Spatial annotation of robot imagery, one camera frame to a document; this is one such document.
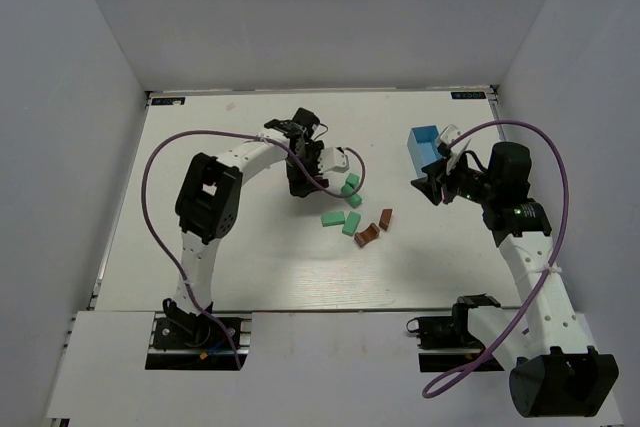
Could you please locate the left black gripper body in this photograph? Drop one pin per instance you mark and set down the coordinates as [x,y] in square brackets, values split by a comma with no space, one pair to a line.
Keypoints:
[301,179]

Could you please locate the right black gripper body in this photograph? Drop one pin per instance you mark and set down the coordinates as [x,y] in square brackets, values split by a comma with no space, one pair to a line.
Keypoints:
[443,179]

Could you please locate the blue plastic box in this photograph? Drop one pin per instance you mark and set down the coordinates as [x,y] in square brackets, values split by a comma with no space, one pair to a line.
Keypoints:
[422,147]

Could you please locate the green small block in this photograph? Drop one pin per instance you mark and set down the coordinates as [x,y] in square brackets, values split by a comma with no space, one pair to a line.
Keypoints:
[350,185]

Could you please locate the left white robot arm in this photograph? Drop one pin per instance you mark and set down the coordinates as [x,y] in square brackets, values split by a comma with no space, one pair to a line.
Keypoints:
[208,203]

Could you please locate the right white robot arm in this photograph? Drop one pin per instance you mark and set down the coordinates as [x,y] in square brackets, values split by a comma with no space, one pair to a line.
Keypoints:
[554,369]

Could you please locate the green flat block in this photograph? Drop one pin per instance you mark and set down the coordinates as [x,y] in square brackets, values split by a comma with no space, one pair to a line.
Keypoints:
[333,218]

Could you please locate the brown small block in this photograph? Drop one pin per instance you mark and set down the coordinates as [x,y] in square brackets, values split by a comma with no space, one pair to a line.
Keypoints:
[385,219]

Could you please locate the green long block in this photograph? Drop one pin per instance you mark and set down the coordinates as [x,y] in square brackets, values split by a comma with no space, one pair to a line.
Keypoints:
[351,224]

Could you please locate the brown arch block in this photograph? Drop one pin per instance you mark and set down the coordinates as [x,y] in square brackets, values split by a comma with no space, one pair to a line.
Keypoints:
[366,236]

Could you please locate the right blue corner label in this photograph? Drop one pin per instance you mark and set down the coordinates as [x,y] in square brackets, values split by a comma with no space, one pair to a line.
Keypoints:
[468,95]

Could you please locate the blue corner label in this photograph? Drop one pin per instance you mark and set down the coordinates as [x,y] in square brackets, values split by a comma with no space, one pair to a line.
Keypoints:
[468,95]
[168,101]

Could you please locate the left blue corner label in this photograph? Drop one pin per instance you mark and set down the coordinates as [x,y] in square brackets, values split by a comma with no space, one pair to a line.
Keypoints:
[168,101]

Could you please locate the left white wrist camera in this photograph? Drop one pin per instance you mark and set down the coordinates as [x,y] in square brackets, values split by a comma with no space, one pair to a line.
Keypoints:
[333,159]

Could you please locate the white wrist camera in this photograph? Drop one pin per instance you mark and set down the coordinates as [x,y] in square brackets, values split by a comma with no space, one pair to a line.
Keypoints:
[333,159]
[451,146]

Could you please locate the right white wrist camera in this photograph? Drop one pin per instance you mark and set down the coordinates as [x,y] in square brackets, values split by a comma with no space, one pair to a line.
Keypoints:
[451,146]

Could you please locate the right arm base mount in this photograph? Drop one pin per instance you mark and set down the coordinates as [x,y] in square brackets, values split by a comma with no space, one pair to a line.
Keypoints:
[440,347]

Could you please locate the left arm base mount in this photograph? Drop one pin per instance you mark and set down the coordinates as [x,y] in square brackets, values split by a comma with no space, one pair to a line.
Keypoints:
[172,349]

